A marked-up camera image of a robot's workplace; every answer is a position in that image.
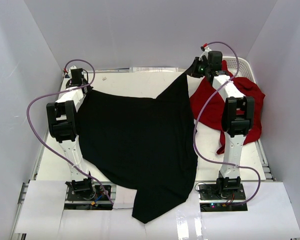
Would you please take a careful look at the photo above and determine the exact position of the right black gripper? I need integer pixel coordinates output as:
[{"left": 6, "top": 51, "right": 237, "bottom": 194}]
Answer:
[{"left": 185, "top": 57, "right": 211, "bottom": 79}]

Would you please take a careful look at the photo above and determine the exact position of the black t shirt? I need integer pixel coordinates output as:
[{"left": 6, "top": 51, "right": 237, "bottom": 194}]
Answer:
[{"left": 78, "top": 73, "right": 198, "bottom": 224}]

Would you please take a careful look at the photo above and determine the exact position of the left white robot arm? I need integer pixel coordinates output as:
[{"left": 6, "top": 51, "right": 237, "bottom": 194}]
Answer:
[{"left": 46, "top": 66, "right": 96, "bottom": 200}]

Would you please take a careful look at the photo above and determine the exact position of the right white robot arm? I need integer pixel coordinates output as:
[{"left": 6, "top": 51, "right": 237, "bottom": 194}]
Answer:
[{"left": 189, "top": 50, "right": 255, "bottom": 206}]

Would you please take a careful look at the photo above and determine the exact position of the white plastic basket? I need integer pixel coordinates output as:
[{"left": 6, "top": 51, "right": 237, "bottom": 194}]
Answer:
[{"left": 223, "top": 56, "right": 257, "bottom": 84}]

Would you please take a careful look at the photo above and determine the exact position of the red t shirt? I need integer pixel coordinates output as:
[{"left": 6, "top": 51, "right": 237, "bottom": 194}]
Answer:
[{"left": 189, "top": 59, "right": 266, "bottom": 155}]

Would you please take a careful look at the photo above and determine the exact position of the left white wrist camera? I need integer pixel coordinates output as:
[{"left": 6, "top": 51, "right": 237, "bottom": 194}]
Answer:
[{"left": 63, "top": 65, "right": 78, "bottom": 80}]

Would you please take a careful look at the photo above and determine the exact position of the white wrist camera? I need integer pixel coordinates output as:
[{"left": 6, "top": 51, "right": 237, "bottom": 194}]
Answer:
[
  {"left": 199, "top": 43, "right": 212, "bottom": 61},
  {"left": 63, "top": 65, "right": 78, "bottom": 80}
]

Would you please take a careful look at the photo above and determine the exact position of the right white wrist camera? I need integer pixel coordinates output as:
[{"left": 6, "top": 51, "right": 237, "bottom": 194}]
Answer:
[{"left": 199, "top": 43, "right": 212, "bottom": 61}]

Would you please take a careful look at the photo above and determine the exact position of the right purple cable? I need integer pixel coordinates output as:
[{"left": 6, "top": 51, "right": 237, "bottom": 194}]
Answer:
[{"left": 192, "top": 40, "right": 262, "bottom": 207}]

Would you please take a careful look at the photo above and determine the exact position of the purple cable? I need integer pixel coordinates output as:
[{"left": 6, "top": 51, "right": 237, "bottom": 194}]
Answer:
[
  {"left": 26, "top": 58, "right": 115, "bottom": 205},
  {"left": 192, "top": 40, "right": 262, "bottom": 207}
]

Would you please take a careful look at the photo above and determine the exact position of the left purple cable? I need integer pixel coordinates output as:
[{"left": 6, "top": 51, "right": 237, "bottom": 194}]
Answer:
[{"left": 26, "top": 58, "right": 115, "bottom": 205}]

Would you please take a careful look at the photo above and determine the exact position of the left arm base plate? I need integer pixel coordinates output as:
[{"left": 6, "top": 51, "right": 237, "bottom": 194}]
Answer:
[{"left": 63, "top": 184, "right": 113, "bottom": 211}]

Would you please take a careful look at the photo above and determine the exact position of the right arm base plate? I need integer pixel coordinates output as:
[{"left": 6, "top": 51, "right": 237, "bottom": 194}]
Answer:
[{"left": 194, "top": 182, "right": 248, "bottom": 213}]

